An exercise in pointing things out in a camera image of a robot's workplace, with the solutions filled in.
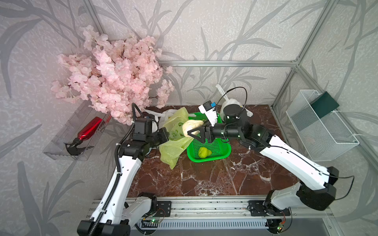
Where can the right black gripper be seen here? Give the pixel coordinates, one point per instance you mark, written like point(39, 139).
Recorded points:
point(203, 132)

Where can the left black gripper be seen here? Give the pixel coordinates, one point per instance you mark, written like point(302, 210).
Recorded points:
point(164, 137)

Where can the beige pear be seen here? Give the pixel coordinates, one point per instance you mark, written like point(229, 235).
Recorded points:
point(190, 125)

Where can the light green plastic bag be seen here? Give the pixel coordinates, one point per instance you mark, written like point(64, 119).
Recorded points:
point(177, 142)

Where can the green plastic basket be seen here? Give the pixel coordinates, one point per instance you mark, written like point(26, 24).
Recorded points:
point(219, 148)

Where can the green pear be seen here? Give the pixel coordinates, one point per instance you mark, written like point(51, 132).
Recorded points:
point(203, 152)

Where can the white printed plastic bag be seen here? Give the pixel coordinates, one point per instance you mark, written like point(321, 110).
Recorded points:
point(231, 101)

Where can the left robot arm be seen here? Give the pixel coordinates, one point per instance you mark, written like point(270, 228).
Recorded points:
point(112, 217)

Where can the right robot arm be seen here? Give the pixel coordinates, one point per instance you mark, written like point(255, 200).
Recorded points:
point(315, 188)

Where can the red spray bottle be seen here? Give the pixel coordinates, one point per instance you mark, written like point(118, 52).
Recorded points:
point(86, 133)

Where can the pink cherry blossom tree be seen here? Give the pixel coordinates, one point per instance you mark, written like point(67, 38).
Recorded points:
point(115, 76)

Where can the dark green card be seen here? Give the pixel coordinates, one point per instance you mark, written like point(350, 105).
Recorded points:
point(324, 104)

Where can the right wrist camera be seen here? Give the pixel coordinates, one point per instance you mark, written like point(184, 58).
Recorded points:
point(209, 109)

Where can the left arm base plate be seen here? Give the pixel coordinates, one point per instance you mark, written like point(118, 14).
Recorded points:
point(161, 209)

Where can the clear acrylic wall shelf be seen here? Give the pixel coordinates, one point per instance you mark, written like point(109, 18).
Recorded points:
point(83, 115)

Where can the aluminium front rail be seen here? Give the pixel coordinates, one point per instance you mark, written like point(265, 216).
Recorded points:
point(230, 207)

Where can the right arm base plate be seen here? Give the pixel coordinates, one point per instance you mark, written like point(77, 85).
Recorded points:
point(257, 208)

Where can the white wire mesh basket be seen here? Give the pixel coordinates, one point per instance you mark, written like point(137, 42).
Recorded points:
point(325, 138)

